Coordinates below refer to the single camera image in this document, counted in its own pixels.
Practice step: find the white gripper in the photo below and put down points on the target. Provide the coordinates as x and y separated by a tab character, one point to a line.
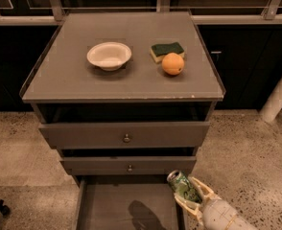
218	214

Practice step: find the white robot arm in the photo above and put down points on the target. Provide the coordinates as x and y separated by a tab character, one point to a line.
240	222

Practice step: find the grey bottom drawer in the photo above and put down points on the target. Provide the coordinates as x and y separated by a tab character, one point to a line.
127	202

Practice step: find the grey drawer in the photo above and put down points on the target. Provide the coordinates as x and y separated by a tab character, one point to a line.
127	165
64	136
127	202

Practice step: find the grey drawer cabinet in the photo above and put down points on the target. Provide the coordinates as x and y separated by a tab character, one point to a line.
65	88

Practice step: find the grey middle drawer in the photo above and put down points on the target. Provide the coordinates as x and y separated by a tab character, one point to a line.
127	165

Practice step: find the grey top drawer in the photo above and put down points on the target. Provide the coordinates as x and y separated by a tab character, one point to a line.
64	136

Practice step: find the orange fruit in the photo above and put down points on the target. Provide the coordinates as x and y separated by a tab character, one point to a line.
173	64

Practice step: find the white pillar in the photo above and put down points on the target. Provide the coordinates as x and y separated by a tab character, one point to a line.
273	104

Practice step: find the green yellow sponge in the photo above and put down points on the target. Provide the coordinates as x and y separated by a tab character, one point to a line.
160	51

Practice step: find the white bowl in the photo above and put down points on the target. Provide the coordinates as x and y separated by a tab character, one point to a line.
109	56

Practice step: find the metal window railing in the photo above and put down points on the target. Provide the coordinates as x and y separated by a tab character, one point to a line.
203	12

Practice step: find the dark cabinet handle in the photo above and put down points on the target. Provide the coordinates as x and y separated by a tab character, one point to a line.
216	52

